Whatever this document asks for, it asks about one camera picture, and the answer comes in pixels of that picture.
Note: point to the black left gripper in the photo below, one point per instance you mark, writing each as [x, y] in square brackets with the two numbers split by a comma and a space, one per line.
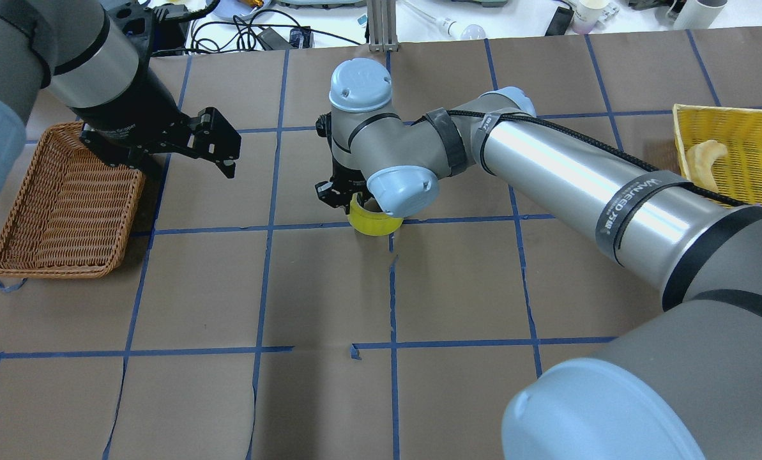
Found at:
[127, 108]

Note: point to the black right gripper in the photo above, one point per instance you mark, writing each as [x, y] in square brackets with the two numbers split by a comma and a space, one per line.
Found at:
[333, 192]

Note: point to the yellow tape roll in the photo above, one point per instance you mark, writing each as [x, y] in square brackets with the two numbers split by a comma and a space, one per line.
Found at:
[366, 216]

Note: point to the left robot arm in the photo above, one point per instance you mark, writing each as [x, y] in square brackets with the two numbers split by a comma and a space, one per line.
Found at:
[96, 62]

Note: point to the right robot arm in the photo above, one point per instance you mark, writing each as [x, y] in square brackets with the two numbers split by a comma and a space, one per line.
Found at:
[685, 385]

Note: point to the brown wicker basket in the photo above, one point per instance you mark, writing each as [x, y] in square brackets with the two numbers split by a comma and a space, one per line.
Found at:
[73, 215]

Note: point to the light bulb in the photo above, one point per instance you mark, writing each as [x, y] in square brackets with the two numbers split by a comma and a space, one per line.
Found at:
[449, 28]

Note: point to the black power adapter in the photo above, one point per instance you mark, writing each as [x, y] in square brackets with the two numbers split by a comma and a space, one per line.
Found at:
[560, 21]

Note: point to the white purple cup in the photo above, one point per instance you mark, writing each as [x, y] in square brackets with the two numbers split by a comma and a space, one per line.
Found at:
[586, 15]

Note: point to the yellow toy banana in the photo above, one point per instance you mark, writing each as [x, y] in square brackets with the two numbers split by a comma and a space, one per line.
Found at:
[701, 158]

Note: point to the yellow plastic basket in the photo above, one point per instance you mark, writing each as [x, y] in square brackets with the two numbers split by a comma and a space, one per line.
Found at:
[737, 174]

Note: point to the aluminium frame post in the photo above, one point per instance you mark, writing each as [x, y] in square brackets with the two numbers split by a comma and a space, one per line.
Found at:
[382, 26]

